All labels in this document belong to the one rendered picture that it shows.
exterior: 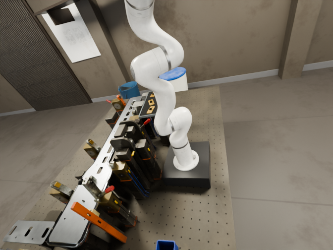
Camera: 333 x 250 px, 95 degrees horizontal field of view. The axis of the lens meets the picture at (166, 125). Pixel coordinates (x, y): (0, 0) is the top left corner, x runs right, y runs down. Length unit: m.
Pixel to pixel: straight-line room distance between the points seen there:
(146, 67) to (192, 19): 2.86
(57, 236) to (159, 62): 0.95
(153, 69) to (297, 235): 1.73
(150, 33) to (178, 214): 0.99
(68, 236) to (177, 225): 0.57
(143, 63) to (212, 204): 0.90
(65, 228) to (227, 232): 0.84
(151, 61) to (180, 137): 0.51
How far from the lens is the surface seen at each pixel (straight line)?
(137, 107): 1.37
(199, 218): 1.09
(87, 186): 0.82
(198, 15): 3.41
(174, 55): 0.64
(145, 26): 0.62
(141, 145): 1.00
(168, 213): 1.14
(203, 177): 1.06
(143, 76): 0.61
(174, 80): 2.91
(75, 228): 1.02
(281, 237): 1.85
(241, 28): 3.50
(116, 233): 1.08
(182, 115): 0.88
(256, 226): 1.83
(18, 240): 1.26
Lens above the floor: 1.73
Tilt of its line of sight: 38 degrees down
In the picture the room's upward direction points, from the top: 19 degrees counter-clockwise
